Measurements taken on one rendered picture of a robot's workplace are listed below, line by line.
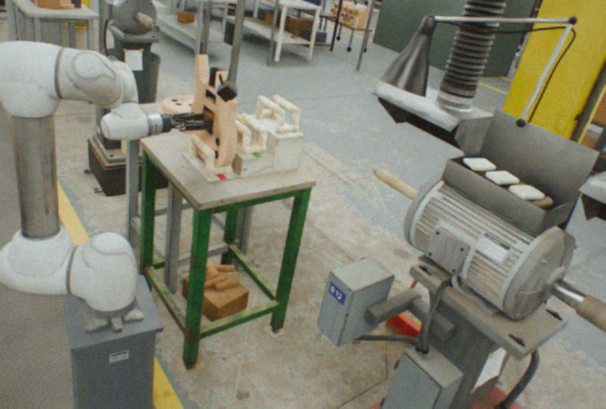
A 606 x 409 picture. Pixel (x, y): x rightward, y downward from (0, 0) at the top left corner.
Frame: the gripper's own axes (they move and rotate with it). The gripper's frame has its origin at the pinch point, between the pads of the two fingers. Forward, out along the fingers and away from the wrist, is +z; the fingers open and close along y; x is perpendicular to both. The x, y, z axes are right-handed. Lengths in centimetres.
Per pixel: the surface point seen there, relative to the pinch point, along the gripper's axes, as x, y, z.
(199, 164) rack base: -20.8, -1.4, -1.0
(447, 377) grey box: -23, 128, 10
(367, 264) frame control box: -4, 99, 1
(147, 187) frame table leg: -45, -29, -13
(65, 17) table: -26, -318, 15
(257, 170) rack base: -19.4, 13.7, 18.9
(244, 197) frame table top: -23.2, 26.3, 6.1
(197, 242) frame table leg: -41, 25, -13
